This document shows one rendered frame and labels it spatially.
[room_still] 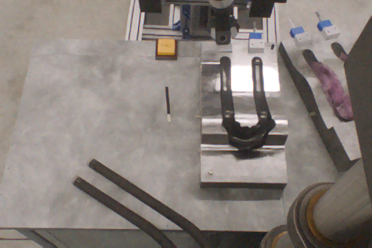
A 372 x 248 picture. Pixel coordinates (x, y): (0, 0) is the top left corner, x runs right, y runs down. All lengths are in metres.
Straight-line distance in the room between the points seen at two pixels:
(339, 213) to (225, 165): 0.84
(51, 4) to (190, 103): 1.66
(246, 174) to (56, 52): 0.83
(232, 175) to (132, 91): 0.47
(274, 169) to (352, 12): 1.79
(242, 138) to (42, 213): 0.65
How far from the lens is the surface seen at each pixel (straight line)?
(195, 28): 2.18
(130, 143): 1.41
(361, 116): 0.32
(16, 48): 2.77
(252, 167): 1.32
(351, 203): 0.47
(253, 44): 1.48
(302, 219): 0.58
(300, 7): 2.88
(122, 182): 1.30
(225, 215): 1.33
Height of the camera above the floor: 2.09
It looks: 62 degrees down
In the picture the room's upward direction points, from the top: straight up
